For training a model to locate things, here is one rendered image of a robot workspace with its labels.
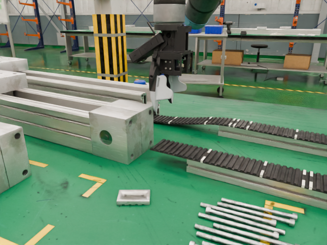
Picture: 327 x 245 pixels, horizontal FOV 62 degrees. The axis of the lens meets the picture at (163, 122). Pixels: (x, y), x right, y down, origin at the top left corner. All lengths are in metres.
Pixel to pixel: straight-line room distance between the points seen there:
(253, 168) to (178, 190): 0.13
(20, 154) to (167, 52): 0.38
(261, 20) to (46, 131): 7.72
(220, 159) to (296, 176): 0.12
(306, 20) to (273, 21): 0.77
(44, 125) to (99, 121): 0.17
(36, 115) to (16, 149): 0.18
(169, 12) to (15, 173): 0.45
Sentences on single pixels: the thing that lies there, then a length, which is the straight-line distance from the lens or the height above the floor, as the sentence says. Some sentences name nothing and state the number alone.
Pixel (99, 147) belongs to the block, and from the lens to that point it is 0.57.
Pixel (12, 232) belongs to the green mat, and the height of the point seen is 0.78.
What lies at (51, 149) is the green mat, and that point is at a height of 0.78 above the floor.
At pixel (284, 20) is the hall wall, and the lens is 8.13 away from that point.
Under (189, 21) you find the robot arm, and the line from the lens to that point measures 0.81.
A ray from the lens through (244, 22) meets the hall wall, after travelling 8.20.
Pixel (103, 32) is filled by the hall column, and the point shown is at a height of 0.88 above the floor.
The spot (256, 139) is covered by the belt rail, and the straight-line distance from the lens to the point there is 0.65.
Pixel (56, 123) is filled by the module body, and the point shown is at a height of 0.83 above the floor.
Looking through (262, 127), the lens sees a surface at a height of 0.81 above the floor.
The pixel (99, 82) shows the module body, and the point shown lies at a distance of 0.87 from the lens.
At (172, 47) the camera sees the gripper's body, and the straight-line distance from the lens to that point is 0.67.
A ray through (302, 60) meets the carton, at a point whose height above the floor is 0.37.
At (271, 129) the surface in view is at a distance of 0.66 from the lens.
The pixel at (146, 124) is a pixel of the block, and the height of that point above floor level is 0.84.
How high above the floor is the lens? 1.05
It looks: 21 degrees down
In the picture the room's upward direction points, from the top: straight up
